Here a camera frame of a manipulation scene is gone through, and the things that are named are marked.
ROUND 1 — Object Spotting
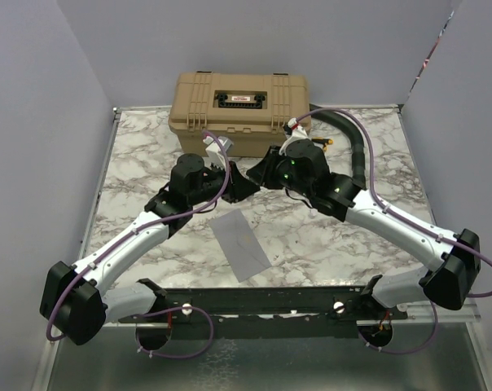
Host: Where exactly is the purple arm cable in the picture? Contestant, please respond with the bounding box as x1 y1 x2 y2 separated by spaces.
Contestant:
45 130 233 359
290 108 492 354

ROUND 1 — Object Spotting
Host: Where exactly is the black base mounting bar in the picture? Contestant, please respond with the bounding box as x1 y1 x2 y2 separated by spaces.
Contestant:
121 279 407 340

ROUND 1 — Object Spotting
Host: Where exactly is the black corrugated hose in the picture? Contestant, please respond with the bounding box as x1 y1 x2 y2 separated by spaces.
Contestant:
309 108 371 192

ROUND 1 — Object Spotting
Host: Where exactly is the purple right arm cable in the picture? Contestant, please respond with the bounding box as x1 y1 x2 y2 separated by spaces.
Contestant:
290 108 492 354

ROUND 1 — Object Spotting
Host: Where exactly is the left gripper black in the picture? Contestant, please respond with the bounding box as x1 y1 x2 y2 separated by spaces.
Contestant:
190 158 260 207

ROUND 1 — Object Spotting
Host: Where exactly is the yellow black T-handle hex key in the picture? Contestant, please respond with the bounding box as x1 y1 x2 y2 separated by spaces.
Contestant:
312 138 333 152

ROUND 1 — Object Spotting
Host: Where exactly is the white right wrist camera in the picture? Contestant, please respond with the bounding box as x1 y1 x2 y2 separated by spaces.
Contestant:
279 117 310 156

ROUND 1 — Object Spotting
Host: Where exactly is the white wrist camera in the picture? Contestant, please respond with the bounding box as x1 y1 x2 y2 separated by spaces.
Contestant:
203 136 234 170
279 117 310 156

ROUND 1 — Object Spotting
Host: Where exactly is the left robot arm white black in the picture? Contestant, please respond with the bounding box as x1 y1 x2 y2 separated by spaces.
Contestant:
40 154 260 345

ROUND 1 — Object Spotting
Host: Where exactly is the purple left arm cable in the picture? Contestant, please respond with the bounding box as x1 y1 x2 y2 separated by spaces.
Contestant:
45 130 233 359

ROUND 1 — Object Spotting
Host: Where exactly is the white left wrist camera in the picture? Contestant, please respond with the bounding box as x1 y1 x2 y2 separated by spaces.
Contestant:
203 136 234 170

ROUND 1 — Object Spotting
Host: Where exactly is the aluminium frame rail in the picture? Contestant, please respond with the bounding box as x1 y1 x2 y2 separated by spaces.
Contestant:
77 108 122 259

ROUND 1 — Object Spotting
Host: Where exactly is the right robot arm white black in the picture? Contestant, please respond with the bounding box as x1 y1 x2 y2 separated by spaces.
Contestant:
247 139 481 319

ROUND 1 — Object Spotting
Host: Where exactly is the tan plastic tool case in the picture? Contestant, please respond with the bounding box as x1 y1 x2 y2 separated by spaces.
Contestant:
168 71 310 157

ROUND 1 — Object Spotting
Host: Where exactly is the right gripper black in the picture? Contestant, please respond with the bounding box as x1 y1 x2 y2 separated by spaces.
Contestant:
247 146 313 200

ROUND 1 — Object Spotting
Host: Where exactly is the grey envelope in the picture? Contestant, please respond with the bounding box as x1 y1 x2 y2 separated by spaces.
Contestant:
209 209 271 283

